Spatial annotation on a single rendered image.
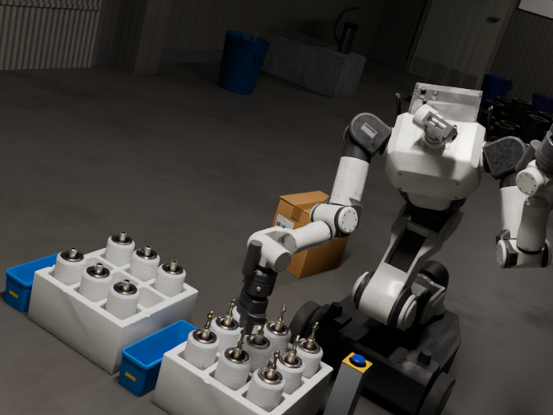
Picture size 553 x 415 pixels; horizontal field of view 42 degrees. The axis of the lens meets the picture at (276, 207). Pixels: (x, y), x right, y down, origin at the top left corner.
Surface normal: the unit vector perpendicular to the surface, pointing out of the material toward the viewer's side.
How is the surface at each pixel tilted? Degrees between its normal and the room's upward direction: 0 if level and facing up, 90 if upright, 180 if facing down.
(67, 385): 0
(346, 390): 90
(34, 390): 0
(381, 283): 47
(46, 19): 90
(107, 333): 90
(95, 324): 90
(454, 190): 133
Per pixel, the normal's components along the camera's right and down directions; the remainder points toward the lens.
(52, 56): 0.82, 0.40
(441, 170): -0.33, 0.24
